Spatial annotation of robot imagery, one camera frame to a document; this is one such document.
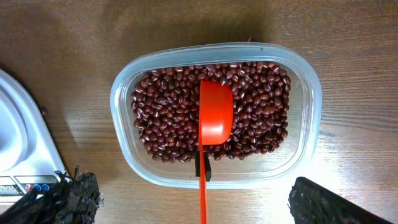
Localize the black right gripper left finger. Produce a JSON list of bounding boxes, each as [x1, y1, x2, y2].
[[1, 166, 104, 224]]

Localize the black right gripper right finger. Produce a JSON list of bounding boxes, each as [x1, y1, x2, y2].
[[289, 177, 391, 224]]

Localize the red plastic measuring scoop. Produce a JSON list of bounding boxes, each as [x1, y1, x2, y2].
[[198, 81, 233, 224]]

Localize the white digital kitchen scale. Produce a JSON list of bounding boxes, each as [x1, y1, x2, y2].
[[1, 70, 67, 205]]

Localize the clear plastic bean container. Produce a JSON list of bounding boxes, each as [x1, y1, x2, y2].
[[109, 42, 323, 190]]

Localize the red adzuki beans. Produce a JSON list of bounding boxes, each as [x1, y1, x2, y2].
[[131, 61, 292, 163]]

